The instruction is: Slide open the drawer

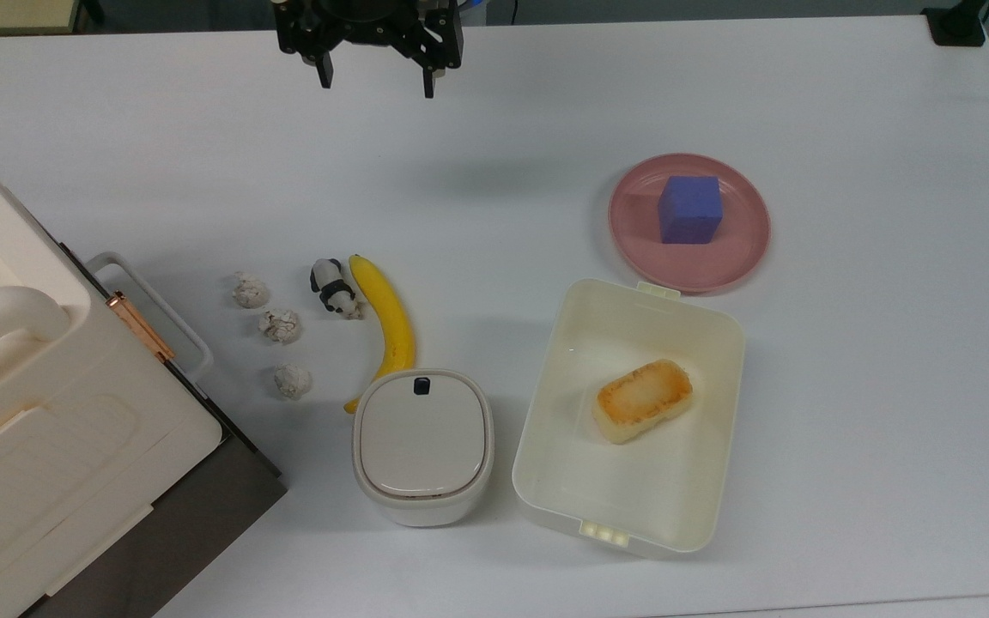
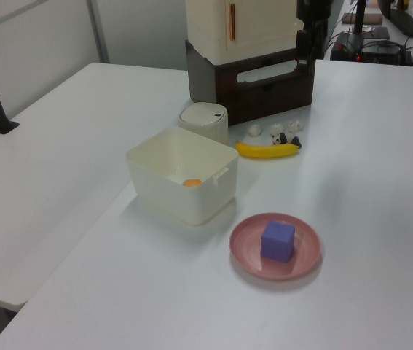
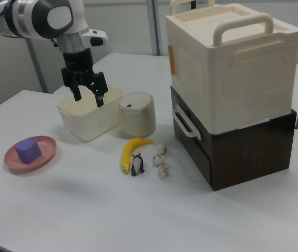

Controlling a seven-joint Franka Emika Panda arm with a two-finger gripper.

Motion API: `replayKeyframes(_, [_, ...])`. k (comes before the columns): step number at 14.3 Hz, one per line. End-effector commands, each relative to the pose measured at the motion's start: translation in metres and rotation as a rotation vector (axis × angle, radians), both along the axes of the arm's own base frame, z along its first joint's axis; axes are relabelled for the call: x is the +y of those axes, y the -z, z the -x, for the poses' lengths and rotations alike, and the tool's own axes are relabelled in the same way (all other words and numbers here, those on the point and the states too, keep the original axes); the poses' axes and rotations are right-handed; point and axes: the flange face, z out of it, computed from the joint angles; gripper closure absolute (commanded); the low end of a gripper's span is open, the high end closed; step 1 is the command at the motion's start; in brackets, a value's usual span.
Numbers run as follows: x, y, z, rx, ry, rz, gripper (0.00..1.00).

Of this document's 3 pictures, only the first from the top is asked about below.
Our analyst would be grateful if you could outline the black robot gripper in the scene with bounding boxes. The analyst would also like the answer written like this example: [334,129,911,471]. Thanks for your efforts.
[274,0,465,100]

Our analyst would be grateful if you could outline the dark grey drawer housing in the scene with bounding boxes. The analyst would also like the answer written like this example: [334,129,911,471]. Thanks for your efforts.
[21,412,288,618]

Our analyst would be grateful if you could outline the black and white panda toy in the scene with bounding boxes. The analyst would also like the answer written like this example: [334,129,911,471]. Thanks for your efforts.
[309,257,365,322]

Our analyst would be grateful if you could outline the yellow banana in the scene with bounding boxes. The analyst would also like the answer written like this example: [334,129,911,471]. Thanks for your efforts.
[343,254,417,415]

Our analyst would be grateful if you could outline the white crumpled paper ball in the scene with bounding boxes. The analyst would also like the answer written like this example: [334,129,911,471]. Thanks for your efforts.
[274,363,314,402]
[258,308,302,346]
[231,271,271,311]

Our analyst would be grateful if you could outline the blue purple cube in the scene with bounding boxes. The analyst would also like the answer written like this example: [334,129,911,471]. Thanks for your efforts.
[658,175,725,245]

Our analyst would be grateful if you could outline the white mini trash can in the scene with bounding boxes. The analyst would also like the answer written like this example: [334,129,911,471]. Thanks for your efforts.
[352,369,495,528]

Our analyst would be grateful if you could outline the beige desk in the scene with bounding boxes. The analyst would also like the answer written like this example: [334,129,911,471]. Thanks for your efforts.
[0,0,85,37]

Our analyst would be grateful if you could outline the pink plate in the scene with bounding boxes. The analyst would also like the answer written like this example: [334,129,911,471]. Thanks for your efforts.
[607,153,772,294]

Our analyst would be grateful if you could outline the toasted bread piece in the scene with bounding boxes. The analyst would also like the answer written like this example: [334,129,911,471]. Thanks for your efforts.
[592,359,695,445]

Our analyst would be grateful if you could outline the cream plastic storage box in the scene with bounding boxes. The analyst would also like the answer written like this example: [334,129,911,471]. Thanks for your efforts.
[512,278,747,560]

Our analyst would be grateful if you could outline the cream plastic cabinet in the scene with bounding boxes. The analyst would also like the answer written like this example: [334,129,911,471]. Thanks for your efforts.
[0,129,225,618]

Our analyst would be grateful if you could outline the black stand base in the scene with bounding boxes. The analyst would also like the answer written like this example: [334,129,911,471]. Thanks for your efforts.
[921,0,989,48]

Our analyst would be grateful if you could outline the copper cabinet handle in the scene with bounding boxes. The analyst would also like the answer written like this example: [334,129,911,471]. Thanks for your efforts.
[106,291,177,364]

